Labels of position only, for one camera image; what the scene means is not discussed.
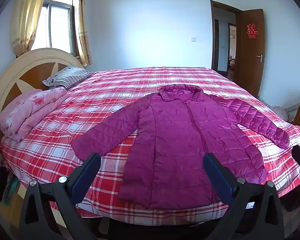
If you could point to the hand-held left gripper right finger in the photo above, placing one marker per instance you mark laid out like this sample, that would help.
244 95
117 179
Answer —
218 177

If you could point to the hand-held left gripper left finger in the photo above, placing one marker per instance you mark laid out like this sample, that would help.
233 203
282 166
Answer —
86 177

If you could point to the purple quilted down jacket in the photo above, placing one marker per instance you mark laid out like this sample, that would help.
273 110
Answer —
180 140

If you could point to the pile of hanging clothes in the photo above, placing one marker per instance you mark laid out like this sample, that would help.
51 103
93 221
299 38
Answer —
0 180

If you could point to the bed with red plaid sheet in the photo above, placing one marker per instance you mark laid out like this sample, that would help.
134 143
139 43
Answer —
95 100

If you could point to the folded pink floral quilt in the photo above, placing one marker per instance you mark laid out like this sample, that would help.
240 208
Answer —
30 111

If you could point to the striped floral pillow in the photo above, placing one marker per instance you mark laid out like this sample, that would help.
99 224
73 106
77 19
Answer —
67 76

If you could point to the brown wooden door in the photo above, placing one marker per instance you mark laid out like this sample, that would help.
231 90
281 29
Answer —
250 60

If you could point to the cream and brown wooden headboard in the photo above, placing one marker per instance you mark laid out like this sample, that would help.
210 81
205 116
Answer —
32 73

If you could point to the red paper door decoration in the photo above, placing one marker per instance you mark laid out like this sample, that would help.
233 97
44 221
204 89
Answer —
251 30

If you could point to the yellow curtain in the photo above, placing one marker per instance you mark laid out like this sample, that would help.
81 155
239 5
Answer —
81 25
26 17

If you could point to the window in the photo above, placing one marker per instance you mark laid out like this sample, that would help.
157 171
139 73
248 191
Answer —
56 20

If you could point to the dark wooden door frame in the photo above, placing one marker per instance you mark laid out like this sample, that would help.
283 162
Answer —
213 37

